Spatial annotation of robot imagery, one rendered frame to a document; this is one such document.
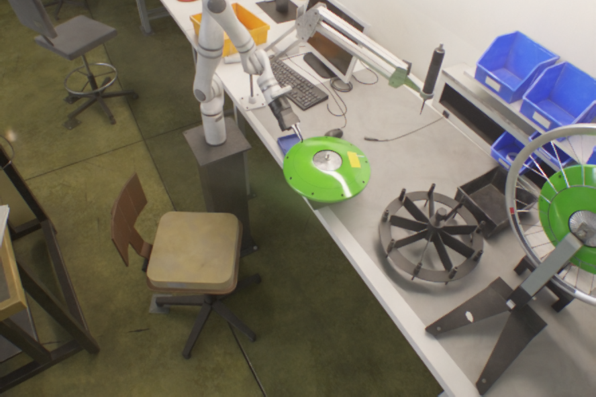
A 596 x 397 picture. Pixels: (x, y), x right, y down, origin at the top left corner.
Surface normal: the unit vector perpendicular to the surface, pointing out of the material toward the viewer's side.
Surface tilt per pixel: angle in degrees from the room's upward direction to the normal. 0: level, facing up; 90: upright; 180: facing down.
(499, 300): 18
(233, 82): 0
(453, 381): 0
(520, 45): 90
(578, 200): 85
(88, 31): 0
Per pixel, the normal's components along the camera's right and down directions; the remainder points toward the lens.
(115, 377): 0.04, -0.67
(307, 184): -0.18, -0.39
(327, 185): 0.04, -0.42
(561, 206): -0.92, 0.26
